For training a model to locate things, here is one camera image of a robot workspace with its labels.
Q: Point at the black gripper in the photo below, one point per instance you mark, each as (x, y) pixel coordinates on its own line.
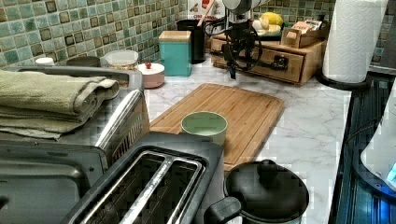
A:
(240, 36)

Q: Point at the black drawer handle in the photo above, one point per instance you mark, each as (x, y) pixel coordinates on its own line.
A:
(247, 61)

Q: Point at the wooden drawer box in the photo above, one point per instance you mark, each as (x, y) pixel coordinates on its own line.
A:
(270, 59)

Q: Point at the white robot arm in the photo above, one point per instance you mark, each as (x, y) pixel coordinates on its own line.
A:
(240, 11)

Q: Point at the black utensil holder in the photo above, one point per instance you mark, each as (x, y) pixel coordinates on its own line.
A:
(197, 39)

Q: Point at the wooden cutting board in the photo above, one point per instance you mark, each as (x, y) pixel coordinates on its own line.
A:
(251, 117)

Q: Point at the toy banana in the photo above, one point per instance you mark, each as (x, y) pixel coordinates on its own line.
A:
(263, 27)

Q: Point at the green cup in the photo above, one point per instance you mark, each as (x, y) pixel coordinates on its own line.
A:
(206, 123)

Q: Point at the teal canister with wooden lid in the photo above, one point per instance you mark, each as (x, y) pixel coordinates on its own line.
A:
(175, 53)

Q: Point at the toy lemon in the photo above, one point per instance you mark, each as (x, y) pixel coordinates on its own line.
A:
(271, 18)

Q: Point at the cereal box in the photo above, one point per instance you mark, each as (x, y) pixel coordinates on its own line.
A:
(197, 8)

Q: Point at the white pink lidded bowl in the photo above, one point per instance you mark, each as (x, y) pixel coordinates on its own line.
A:
(153, 76)

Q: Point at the wooden tea bag box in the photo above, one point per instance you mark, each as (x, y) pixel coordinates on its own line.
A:
(305, 33)

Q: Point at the clear lidded jar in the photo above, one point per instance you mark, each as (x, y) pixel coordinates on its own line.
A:
(122, 59)

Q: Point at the black two-slot toaster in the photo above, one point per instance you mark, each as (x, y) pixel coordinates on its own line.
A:
(164, 178)

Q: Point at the white paper towel roll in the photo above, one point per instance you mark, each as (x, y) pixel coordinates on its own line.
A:
(354, 31)

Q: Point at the black paper towel stand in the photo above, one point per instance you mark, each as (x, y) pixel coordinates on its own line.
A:
(340, 85)

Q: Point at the white capped bottle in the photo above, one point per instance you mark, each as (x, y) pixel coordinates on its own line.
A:
(46, 61)

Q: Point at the folded beige towel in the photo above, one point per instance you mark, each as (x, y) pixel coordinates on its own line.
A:
(46, 106)

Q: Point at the silver toaster oven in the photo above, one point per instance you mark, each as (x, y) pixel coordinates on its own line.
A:
(43, 179)

